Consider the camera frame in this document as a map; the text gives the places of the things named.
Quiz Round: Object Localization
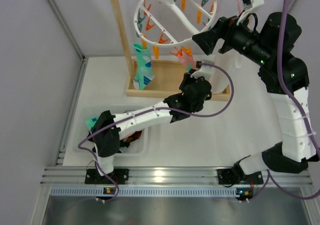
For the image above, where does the white round clip hanger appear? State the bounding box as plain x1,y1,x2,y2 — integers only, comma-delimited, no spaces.
133,0,218,48

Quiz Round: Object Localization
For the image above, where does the white hanging cloth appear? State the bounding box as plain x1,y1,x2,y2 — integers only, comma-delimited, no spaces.
209,50,242,94

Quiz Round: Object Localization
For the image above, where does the pink sock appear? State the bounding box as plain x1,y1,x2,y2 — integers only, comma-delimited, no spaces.
178,53,197,71
122,132,140,143

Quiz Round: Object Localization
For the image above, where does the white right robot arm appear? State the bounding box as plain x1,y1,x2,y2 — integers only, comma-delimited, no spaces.
192,0,320,180

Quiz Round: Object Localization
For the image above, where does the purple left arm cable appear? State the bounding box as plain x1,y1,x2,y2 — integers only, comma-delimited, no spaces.
77,62,235,203

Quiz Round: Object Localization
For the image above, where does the orange black argyle sock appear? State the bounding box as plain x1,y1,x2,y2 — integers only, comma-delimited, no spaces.
126,130,142,143

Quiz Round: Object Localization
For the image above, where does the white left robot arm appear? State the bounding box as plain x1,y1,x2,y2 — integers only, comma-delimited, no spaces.
89,60,214,177

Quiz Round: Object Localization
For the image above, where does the mint green sock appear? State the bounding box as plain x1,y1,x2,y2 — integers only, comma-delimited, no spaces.
133,43,155,90
84,116,99,133

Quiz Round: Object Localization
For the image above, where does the white plastic basket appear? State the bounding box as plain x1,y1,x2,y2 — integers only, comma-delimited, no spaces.
66,103,149,157

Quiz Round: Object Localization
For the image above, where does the aluminium mounting rail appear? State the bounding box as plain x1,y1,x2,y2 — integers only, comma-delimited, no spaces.
39,166,313,198

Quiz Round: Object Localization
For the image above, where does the pink clothes hanger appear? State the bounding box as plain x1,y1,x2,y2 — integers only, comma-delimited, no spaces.
236,0,243,15

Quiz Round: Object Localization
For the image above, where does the wooden rack base tray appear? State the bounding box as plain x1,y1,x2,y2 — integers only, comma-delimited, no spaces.
124,59,231,102

